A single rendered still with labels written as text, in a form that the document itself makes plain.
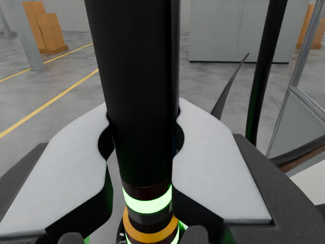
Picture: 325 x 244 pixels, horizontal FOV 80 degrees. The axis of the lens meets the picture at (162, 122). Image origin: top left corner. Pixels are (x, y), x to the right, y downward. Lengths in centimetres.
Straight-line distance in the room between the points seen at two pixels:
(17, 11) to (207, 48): 465
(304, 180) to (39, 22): 825
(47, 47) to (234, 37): 626
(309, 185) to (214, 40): 523
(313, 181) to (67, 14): 1450
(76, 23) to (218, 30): 1045
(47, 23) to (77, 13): 624
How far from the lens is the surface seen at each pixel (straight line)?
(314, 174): 54
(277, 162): 25
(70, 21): 1461
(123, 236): 38
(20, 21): 622
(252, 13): 564
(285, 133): 163
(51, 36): 828
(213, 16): 554
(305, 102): 142
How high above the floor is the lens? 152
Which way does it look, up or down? 32 degrees down
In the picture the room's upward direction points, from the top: 2 degrees counter-clockwise
